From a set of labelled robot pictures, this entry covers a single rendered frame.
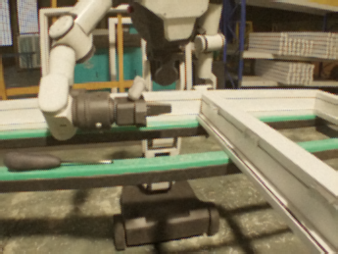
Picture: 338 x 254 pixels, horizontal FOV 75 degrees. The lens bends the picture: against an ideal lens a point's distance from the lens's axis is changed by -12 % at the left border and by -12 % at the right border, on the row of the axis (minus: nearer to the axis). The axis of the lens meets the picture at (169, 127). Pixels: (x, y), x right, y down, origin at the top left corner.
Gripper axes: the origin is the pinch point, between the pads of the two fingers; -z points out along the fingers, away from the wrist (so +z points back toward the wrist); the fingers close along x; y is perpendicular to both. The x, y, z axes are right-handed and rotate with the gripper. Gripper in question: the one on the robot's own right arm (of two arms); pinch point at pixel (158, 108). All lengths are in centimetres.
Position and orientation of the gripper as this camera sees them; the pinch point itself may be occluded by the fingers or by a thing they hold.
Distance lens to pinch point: 57.7
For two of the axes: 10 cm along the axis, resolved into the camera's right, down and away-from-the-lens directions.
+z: -9.9, 0.6, -1.6
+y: 0.0, 9.4, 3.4
